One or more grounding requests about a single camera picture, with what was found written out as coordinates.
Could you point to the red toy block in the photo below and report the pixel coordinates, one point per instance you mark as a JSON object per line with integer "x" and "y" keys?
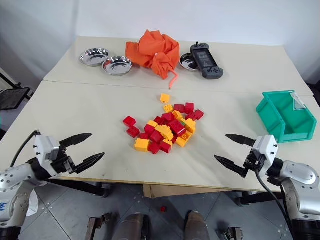
{"x": 153, "y": 148}
{"x": 178, "y": 126}
{"x": 156, "y": 136}
{"x": 158, "y": 120}
{"x": 168, "y": 116}
{"x": 198, "y": 114}
{"x": 190, "y": 116}
{"x": 129, "y": 120}
{"x": 143, "y": 136}
{"x": 149, "y": 128}
{"x": 133, "y": 131}
{"x": 166, "y": 147}
{"x": 179, "y": 107}
{"x": 189, "y": 107}

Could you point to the dark rounded shape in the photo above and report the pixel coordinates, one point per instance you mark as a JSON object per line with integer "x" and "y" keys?
{"x": 196, "y": 226}
{"x": 133, "y": 227}

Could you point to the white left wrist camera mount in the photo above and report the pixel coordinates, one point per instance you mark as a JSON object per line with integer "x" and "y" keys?
{"x": 46, "y": 150}

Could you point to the brown cardboard sheet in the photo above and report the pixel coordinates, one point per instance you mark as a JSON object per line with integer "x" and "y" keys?
{"x": 180, "y": 190}

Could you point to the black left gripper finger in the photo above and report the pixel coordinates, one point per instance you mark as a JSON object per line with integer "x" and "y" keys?
{"x": 88, "y": 161}
{"x": 76, "y": 139}

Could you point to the clear plastic label holder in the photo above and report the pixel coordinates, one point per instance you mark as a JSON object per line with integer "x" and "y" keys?
{"x": 298, "y": 102}

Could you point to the red brick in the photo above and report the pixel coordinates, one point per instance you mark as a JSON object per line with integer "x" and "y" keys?
{"x": 163, "y": 209}

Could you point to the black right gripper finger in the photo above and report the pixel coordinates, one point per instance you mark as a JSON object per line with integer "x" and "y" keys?
{"x": 242, "y": 140}
{"x": 231, "y": 165}

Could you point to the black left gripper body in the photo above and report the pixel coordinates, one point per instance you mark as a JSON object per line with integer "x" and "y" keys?
{"x": 62, "y": 162}

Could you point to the black handheld controller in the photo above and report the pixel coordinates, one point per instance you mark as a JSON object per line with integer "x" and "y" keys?
{"x": 206, "y": 58}

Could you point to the black table leg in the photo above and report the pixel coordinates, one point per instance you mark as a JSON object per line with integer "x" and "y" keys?
{"x": 80, "y": 187}
{"x": 257, "y": 198}

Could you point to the crumpled orange cloth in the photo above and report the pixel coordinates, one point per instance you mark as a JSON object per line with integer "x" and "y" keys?
{"x": 155, "y": 50}

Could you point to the yellow toy block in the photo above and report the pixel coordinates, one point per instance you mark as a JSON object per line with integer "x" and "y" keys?
{"x": 141, "y": 145}
{"x": 178, "y": 115}
{"x": 182, "y": 142}
{"x": 152, "y": 123}
{"x": 190, "y": 124}
{"x": 165, "y": 131}
{"x": 168, "y": 108}
{"x": 168, "y": 142}
{"x": 165, "y": 97}

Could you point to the steel bowl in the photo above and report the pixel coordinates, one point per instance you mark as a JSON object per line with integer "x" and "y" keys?
{"x": 94, "y": 58}
{"x": 117, "y": 66}
{"x": 187, "y": 63}

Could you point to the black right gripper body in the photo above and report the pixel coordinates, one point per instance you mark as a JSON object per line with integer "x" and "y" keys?
{"x": 255, "y": 161}

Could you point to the black stand with screen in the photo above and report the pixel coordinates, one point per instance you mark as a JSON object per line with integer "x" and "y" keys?
{"x": 11, "y": 97}

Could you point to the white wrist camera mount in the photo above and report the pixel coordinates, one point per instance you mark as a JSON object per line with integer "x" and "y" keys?
{"x": 46, "y": 150}
{"x": 267, "y": 148}

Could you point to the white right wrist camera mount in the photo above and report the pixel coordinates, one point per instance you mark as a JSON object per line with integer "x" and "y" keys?
{"x": 267, "y": 148}

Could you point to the green plastic bin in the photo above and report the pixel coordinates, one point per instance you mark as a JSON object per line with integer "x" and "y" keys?
{"x": 275, "y": 117}

